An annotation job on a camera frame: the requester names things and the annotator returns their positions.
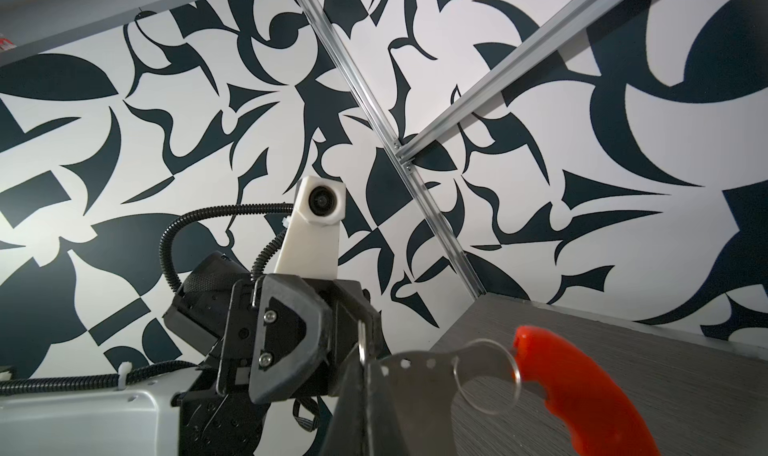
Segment aluminium frame crossbar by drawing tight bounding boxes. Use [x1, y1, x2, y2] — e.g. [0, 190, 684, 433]
[396, 0, 624, 162]

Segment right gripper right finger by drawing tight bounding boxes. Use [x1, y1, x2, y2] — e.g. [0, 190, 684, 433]
[367, 362, 410, 455]

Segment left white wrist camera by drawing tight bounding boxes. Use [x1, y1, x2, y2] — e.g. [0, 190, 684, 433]
[274, 176, 346, 280]

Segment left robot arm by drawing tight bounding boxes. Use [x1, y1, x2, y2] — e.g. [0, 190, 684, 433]
[1, 252, 382, 455]

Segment keyring chain with red tag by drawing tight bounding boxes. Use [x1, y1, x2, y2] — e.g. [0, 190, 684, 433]
[357, 320, 661, 456]

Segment black corrugated cable conduit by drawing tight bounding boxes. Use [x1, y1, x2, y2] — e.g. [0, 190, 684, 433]
[0, 202, 295, 396]

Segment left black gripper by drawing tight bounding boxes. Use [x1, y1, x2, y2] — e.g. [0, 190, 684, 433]
[216, 274, 382, 404]

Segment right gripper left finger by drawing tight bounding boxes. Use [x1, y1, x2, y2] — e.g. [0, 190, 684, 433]
[320, 361, 363, 456]

